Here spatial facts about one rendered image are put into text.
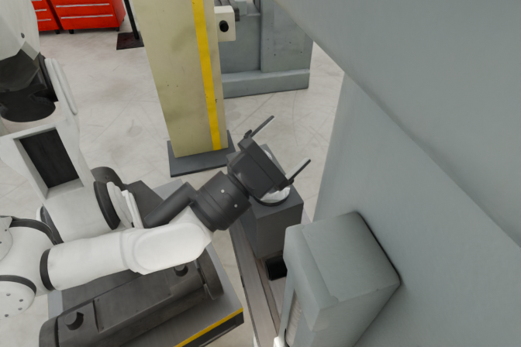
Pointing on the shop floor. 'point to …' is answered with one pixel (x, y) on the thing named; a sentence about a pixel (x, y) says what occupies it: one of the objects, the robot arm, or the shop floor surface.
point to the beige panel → (183, 59)
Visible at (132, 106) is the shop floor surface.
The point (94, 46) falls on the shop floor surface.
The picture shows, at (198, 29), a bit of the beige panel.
